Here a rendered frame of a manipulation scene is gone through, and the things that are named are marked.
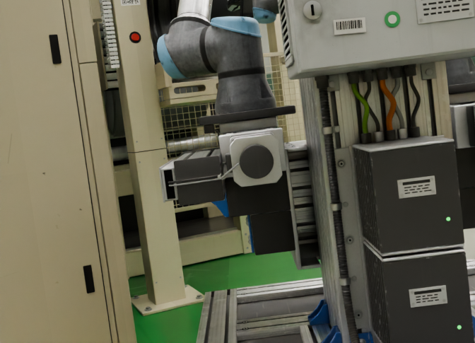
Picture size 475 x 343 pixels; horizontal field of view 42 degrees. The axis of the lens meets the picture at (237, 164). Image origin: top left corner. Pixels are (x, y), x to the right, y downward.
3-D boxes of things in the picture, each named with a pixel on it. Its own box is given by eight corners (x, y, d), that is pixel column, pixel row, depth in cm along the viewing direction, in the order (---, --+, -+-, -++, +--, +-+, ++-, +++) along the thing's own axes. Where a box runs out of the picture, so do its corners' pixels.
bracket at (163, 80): (165, 87, 234) (162, 61, 234) (141, 95, 271) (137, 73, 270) (174, 86, 236) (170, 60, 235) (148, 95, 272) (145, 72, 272)
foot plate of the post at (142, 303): (143, 316, 238) (142, 310, 238) (128, 300, 263) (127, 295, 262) (208, 300, 248) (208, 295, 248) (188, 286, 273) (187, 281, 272)
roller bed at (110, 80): (106, 89, 276) (96, 21, 274) (100, 92, 290) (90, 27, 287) (149, 84, 283) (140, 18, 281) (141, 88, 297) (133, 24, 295)
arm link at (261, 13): (280, 13, 198) (278, -20, 199) (249, 20, 203) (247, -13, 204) (290, 20, 205) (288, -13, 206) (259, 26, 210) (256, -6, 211)
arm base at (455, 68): (489, 80, 145) (485, 37, 145) (425, 88, 146) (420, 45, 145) (466, 83, 160) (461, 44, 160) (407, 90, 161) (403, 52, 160)
